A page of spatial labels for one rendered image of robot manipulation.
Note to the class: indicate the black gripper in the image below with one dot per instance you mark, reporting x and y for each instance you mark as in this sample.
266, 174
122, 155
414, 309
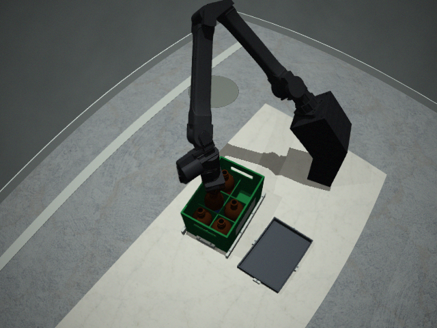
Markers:
218, 183

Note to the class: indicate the green crate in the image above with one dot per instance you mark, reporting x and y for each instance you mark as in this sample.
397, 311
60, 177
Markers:
244, 189

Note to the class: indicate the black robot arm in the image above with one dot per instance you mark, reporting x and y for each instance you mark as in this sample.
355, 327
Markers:
200, 128

